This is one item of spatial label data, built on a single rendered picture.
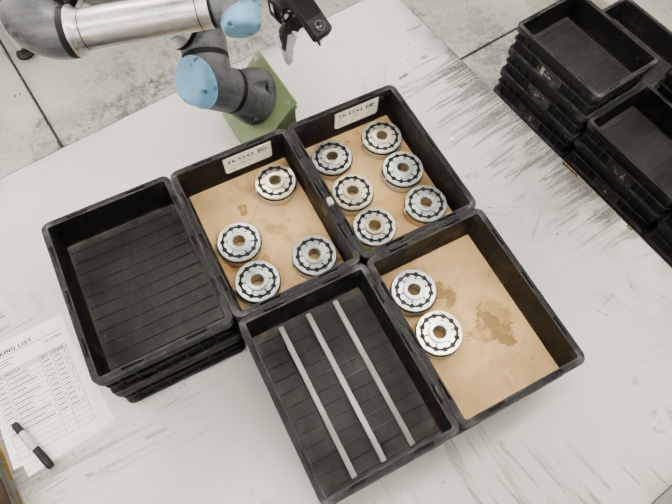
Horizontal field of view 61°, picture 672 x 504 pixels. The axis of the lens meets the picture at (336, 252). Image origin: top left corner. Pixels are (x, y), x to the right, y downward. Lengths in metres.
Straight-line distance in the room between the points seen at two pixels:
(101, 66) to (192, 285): 1.80
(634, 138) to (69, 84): 2.38
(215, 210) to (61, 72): 1.74
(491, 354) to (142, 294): 0.80
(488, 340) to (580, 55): 1.33
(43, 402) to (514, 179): 1.33
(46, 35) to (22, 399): 0.82
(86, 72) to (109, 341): 1.84
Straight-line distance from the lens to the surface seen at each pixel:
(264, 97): 1.55
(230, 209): 1.43
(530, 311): 1.34
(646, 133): 2.39
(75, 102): 2.90
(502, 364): 1.32
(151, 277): 1.39
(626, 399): 1.55
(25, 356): 1.58
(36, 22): 1.24
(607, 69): 2.36
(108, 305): 1.40
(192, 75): 1.47
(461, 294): 1.35
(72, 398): 1.50
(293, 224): 1.39
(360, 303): 1.31
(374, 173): 1.47
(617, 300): 1.62
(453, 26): 3.05
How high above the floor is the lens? 2.06
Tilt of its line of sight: 65 degrees down
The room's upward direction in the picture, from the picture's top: 2 degrees clockwise
